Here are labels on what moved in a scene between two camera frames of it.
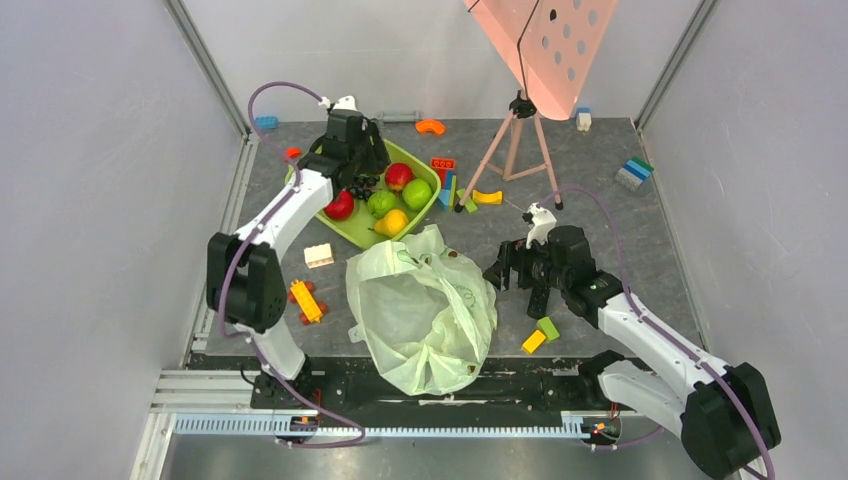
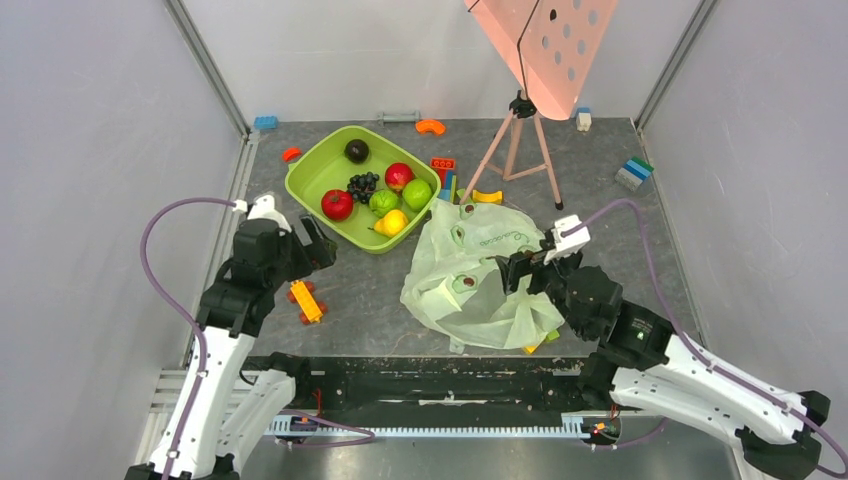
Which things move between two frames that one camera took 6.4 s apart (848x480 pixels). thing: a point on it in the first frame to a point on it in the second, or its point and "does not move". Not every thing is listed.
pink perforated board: (549, 44) does not move
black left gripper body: (367, 157) to (298, 260)
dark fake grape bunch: (362, 184) does not move
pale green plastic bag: (422, 312) to (454, 284)
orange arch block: (434, 125) does not move
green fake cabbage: (380, 202) does not move
